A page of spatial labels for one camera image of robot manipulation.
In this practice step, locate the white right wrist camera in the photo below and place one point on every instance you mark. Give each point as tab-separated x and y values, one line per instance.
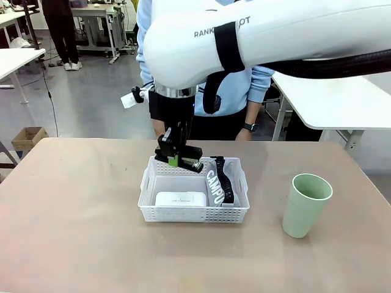
131	99

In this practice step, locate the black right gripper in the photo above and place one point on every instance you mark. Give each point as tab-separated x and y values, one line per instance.
171	107

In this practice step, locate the grey background workbench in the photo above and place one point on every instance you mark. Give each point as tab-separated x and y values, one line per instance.
94	18

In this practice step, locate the white perforated plastic basket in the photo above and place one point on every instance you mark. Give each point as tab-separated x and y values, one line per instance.
195	213

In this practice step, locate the large white side table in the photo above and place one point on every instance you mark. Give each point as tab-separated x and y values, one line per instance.
336	103

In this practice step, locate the person's left forearm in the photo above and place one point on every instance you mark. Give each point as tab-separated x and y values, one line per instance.
253	111

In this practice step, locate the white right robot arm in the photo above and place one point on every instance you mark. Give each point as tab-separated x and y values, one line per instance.
259	39

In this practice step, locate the bystander in black clothes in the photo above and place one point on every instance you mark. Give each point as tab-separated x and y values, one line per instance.
62	33

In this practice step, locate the pale green cup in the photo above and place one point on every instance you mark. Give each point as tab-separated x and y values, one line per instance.
305	210

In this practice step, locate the grey CAMPUS pencil case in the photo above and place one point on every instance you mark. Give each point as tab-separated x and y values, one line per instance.
217	186

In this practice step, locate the white power strip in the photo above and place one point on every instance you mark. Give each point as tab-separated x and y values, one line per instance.
180	200

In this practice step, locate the person's left hand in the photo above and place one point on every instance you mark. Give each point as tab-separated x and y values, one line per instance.
243	135

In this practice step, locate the person's right hand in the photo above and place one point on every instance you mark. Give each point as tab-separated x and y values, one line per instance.
159	131

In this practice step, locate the black vertical pole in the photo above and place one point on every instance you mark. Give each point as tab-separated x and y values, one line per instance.
32	24

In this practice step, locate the person in light blue sweater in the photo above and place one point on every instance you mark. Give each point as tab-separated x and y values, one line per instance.
253	88

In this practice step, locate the open cardboard box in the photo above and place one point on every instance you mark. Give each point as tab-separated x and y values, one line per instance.
29	138

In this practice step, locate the black wristwatch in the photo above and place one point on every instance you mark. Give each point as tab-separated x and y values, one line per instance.
250	127

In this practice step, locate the dark metal stand frame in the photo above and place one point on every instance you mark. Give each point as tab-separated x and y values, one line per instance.
7	155

